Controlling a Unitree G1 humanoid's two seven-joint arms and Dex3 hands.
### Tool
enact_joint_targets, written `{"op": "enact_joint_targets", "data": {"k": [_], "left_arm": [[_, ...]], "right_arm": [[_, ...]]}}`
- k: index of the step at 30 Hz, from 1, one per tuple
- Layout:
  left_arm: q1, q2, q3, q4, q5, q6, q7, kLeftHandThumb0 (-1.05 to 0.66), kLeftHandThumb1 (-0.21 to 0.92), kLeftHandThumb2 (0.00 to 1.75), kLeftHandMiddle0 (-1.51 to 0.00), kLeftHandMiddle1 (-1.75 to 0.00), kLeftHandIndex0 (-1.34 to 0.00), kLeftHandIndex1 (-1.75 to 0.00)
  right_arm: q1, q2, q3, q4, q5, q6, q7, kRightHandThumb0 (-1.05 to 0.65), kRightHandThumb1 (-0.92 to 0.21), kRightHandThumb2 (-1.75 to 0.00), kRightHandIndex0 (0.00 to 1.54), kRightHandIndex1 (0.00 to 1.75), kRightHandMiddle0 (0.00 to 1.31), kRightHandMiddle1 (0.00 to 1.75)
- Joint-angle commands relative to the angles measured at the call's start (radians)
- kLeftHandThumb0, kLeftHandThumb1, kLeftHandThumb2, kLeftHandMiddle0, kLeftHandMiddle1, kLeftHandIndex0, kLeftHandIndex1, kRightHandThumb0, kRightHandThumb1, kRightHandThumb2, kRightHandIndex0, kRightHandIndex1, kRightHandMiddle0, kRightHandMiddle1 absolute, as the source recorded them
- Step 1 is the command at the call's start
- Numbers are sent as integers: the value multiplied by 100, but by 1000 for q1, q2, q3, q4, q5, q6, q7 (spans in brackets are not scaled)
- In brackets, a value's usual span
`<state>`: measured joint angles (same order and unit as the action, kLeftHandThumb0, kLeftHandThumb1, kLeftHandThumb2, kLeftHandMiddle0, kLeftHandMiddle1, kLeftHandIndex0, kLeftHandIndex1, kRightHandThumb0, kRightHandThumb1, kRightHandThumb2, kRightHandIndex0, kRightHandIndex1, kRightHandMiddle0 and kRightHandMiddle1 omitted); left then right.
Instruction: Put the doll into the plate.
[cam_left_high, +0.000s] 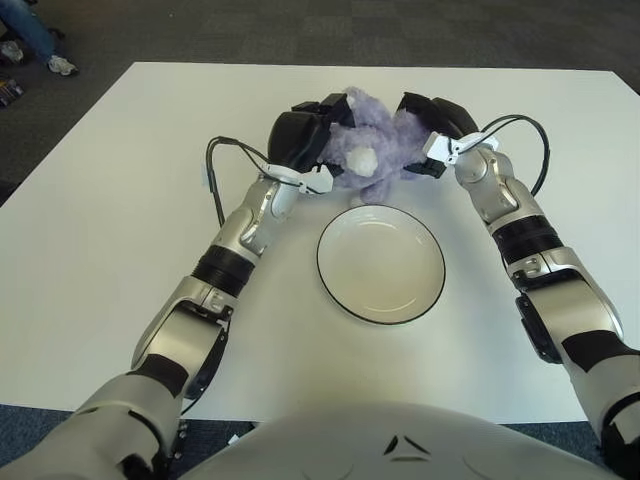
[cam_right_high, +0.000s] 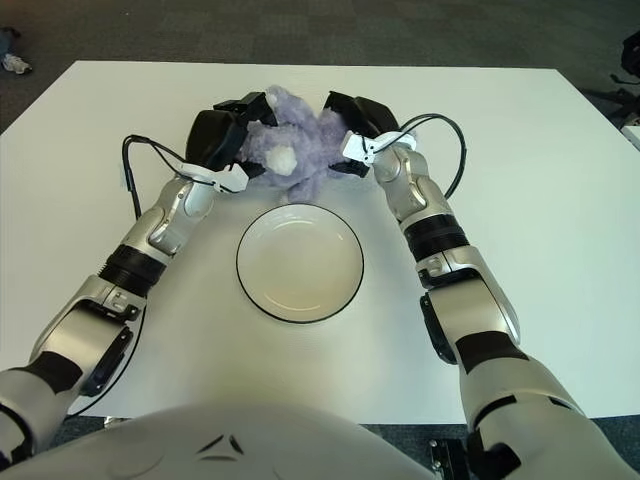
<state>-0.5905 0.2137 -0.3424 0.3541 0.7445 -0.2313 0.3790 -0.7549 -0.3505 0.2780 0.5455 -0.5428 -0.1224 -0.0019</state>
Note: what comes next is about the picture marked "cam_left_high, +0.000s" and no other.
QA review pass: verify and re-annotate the purple plush bunny doll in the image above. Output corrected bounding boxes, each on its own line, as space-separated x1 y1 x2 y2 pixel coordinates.
319 85 431 204

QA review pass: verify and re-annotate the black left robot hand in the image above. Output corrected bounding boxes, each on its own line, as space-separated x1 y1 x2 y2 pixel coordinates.
267 92 357 176

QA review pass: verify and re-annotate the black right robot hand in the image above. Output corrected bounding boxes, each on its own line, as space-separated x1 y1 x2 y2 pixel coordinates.
394 91 480 180

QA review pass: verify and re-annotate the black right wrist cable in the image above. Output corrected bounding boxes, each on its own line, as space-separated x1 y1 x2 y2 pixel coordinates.
474 114 550 196

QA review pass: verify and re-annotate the grey robot torso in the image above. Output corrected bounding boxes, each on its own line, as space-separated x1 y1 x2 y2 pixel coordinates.
179 402 611 480

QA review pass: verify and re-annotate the white plate with black rim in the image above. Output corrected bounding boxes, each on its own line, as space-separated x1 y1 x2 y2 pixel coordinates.
316 205 446 325

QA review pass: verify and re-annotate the white sneaker on foot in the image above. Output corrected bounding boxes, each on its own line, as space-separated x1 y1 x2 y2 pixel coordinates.
47 54 80 77

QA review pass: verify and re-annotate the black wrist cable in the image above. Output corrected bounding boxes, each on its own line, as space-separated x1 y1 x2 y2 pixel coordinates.
474 114 550 196
206 135 274 226

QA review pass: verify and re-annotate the person's leg in jeans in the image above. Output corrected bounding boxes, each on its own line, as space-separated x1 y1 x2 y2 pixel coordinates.
0 0 56 60

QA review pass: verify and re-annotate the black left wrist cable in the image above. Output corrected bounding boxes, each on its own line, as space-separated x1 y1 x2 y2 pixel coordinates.
206 135 274 226

